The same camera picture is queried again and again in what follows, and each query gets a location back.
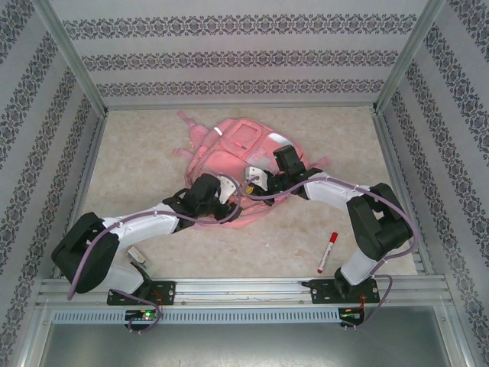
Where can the pink student backpack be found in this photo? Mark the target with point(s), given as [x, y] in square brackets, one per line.
[237, 137]

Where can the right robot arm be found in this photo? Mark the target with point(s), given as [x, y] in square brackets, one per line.
[382, 229]

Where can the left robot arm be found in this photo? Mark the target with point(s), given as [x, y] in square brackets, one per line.
[95, 260]

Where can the small silver box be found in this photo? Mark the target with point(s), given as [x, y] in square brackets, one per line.
[134, 254]

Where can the red whiteboard marker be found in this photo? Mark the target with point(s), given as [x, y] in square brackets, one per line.
[326, 252]

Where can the left controller board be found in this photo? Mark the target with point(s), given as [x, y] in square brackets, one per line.
[141, 315]

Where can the controller board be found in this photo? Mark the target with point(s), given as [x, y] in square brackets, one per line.
[351, 315]
[141, 315]

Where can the grey metal sheet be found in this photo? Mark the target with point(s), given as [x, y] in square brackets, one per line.
[244, 348]

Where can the right controller board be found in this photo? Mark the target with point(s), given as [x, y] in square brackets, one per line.
[351, 315]

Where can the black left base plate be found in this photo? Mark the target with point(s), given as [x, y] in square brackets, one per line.
[166, 292]

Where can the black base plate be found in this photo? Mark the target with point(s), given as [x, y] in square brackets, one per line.
[322, 292]
[166, 292]

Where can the aluminium mounting rail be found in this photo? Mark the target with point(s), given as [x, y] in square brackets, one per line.
[244, 290]

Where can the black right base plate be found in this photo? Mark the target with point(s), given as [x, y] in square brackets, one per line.
[322, 292]

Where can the aluminium frame post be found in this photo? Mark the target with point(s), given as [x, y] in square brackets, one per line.
[65, 49]
[412, 49]

